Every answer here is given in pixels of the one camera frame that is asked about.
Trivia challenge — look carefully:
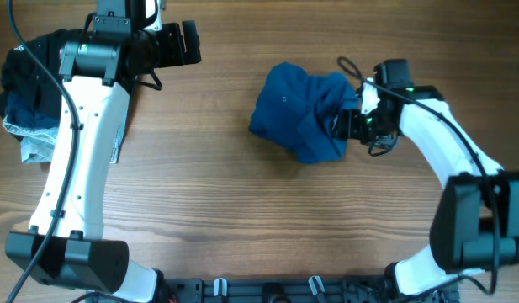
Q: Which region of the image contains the navy folded garment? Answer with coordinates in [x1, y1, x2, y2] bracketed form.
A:
[4, 92, 59, 129]

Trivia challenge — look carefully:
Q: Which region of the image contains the blue polo shirt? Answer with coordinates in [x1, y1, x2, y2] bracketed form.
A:
[249, 62, 359, 164]

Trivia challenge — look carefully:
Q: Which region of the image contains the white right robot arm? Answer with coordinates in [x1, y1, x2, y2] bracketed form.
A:
[332, 83, 519, 302]

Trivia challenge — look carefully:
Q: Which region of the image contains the light grey denim garment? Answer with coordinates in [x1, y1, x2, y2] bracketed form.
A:
[3, 118, 59, 164]

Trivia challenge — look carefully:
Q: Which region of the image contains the black folded garment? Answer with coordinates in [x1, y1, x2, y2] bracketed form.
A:
[0, 29, 82, 119]

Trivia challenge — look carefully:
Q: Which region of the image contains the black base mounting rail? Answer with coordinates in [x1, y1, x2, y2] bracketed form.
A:
[85, 275, 460, 303]

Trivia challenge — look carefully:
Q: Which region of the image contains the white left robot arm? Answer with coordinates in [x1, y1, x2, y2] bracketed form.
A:
[5, 20, 201, 302]

